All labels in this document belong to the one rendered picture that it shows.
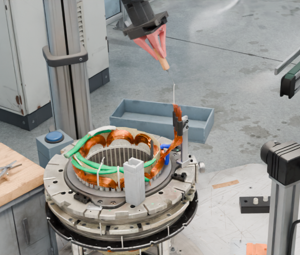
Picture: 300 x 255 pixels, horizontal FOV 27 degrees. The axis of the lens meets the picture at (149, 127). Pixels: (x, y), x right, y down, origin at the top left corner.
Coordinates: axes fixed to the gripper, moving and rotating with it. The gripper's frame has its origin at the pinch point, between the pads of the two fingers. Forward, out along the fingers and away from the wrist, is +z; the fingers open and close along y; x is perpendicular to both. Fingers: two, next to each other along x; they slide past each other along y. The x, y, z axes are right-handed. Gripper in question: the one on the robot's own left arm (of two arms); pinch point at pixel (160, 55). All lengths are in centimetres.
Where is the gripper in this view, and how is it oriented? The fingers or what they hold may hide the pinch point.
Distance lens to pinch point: 153.9
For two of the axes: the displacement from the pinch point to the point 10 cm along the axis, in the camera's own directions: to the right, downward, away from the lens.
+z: 4.2, 8.5, 3.2
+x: 4.4, -5.0, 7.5
